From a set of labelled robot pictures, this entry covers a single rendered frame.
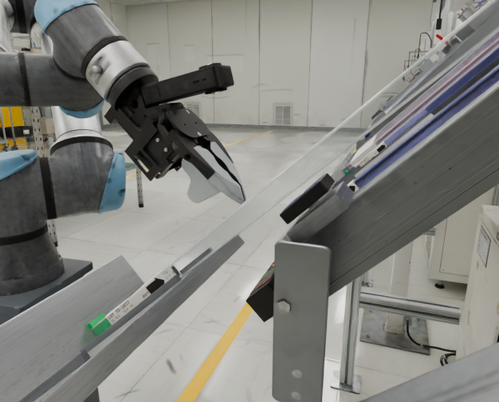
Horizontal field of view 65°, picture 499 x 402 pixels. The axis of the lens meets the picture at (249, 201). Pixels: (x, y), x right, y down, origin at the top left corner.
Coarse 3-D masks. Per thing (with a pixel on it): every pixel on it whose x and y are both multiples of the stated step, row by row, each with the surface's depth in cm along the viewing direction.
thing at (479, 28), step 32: (480, 32) 15; (416, 64) 16; (448, 64) 15; (384, 96) 16; (352, 128) 17; (320, 160) 18; (256, 192) 20; (288, 192) 19; (224, 224) 21; (192, 256) 22
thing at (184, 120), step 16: (128, 80) 48; (144, 80) 50; (112, 96) 49; (128, 96) 50; (112, 112) 51; (128, 112) 51; (144, 112) 50; (160, 112) 47; (176, 112) 49; (192, 112) 52; (128, 128) 51; (144, 128) 48; (160, 128) 48; (176, 128) 47; (192, 128) 49; (144, 144) 49; (160, 144) 49; (144, 160) 51; (160, 160) 49; (176, 160) 52; (160, 176) 51
